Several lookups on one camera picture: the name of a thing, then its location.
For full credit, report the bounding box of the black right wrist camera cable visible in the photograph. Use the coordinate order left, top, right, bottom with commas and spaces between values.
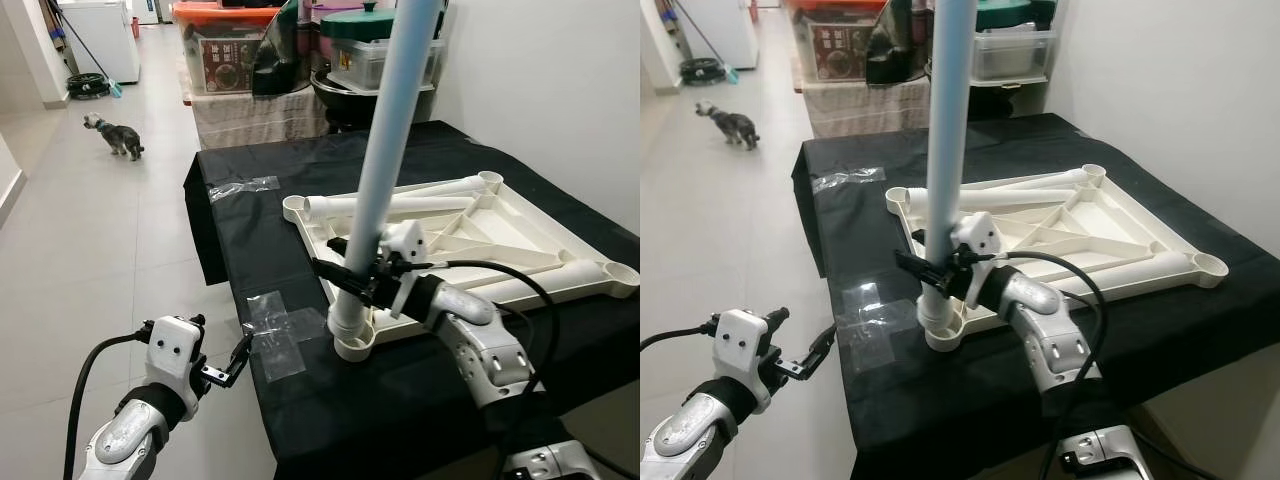
990, 250, 1111, 480
420, 258, 561, 401

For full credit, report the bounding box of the storage box with orange lid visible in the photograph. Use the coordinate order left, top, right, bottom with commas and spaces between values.
785, 0, 896, 86
172, 0, 286, 96

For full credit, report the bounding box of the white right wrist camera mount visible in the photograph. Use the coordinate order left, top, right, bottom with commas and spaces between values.
950, 210, 1004, 306
375, 220, 433, 316

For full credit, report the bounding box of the black round wok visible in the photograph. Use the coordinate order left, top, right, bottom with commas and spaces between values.
925, 60, 1051, 121
310, 70, 436, 131

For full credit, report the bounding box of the clear crossed tape patch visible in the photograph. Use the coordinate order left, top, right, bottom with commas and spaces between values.
838, 283, 926, 376
240, 290, 336, 381

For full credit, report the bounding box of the beige patterned table cloth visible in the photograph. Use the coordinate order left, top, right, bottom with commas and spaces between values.
800, 78, 936, 139
185, 85, 331, 151

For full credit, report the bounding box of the broom with teal head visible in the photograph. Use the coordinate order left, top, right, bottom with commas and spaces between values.
40, 0, 123, 99
665, 0, 741, 83

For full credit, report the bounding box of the black left wrist camera cable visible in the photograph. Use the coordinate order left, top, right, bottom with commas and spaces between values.
62, 332, 151, 480
640, 322, 721, 351

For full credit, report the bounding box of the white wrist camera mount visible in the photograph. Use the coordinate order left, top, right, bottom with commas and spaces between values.
950, 210, 1004, 306
375, 220, 433, 316
143, 315, 208, 401
713, 308, 783, 413

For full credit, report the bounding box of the dark green round lid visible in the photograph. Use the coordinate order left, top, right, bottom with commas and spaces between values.
318, 3, 441, 43
975, 0, 1056, 31

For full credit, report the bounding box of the grey schnauzer dog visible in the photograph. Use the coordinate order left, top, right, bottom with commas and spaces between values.
695, 98, 761, 151
83, 113, 146, 163

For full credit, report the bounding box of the white plastic children table top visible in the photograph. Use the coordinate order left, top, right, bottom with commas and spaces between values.
883, 163, 1233, 353
283, 170, 641, 363

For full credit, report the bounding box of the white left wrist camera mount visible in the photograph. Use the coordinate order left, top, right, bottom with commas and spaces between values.
143, 315, 208, 401
713, 308, 783, 413

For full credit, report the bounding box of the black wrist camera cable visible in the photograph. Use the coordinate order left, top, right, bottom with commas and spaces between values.
990, 250, 1111, 480
640, 322, 721, 351
62, 332, 151, 480
420, 258, 561, 401

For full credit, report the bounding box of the black tablecloth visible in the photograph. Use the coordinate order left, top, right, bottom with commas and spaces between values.
183, 120, 641, 480
792, 112, 1280, 480

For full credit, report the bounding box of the black plastic bag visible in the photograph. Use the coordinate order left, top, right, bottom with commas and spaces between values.
865, 0, 936, 86
250, 0, 331, 98

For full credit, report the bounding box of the clear plastic storage bin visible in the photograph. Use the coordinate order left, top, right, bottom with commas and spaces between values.
970, 28, 1061, 83
335, 38, 446, 91

